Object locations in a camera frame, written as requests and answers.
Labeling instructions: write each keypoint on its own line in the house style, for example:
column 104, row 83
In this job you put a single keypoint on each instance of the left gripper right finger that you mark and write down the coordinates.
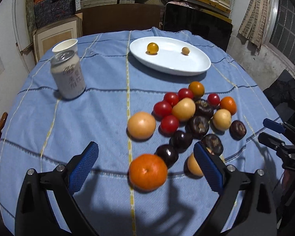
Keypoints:
column 256, row 214

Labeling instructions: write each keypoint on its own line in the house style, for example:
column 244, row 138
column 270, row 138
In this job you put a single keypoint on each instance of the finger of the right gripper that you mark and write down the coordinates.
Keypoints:
column 271, row 142
column 274, row 126

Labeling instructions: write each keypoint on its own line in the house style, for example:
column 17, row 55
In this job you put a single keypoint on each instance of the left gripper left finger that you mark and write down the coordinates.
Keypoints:
column 34, row 213

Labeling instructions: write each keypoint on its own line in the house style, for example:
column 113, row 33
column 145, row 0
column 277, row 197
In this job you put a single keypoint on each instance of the dark water chestnut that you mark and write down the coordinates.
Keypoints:
column 203, row 108
column 214, row 143
column 237, row 130
column 198, row 126

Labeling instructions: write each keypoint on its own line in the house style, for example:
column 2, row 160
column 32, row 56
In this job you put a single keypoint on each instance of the small orange mandarin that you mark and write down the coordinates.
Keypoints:
column 229, row 104

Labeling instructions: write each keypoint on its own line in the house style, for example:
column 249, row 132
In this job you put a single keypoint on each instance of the red cherry tomato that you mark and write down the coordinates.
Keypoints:
column 162, row 109
column 169, row 125
column 213, row 99
column 185, row 93
column 171, row 98

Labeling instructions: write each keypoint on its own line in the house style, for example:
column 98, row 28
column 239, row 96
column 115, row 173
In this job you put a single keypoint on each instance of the yellow striped pepino melon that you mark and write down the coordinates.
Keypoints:
column 193, row 166

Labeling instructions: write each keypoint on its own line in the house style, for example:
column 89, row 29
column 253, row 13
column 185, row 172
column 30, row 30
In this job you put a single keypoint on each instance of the dark purple plum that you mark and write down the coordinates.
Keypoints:
column 168, row 154
column 181, row 141

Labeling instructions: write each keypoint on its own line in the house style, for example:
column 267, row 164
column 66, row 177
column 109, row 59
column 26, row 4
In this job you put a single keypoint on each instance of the pale yellow round fruit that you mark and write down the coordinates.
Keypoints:
column 184, row 109

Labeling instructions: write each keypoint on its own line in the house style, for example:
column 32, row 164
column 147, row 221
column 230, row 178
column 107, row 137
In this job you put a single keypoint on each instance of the large orange mandarin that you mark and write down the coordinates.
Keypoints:
column 147, row 172

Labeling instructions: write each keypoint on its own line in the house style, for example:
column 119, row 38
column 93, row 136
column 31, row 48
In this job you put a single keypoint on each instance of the pale orange round fruit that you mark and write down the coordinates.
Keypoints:
column 141, row 125

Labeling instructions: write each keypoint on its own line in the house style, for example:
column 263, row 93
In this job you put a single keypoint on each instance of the person right hand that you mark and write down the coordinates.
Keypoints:
column 287, row 179

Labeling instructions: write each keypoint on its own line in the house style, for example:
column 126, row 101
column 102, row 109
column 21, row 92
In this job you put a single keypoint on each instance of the orange tomato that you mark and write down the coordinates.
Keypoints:
column 197, row 89

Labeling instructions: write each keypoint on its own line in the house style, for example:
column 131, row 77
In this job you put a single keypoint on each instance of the blue checked tablecloth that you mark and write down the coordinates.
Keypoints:
column 43, row 131

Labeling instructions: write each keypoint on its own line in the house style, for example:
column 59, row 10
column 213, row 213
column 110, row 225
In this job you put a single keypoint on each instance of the small tan round fruit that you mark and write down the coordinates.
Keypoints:
column 185, row 51

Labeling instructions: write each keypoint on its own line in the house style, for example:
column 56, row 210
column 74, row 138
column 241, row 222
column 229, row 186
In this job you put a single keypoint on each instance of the white oval plate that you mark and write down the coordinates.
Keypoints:
column 169, row 58

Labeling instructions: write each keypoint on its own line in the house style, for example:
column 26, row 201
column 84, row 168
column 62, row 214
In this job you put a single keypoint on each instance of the white beverage can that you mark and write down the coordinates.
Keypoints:
column 66, row 71

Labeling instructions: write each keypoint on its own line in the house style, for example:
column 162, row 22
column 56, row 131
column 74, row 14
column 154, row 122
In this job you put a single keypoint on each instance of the black chair back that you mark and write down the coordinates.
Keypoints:
column 216, row 30

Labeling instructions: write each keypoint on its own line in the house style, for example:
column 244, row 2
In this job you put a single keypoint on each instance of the small yellow tomato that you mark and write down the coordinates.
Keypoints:
column 152, row 48

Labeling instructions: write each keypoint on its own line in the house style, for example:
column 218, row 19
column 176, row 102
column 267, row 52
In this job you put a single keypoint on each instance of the white paper cup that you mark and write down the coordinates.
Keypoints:
column 67, row 45

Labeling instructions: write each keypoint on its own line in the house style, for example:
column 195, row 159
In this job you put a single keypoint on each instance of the brown cardboard board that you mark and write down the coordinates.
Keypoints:
column 119, row 17

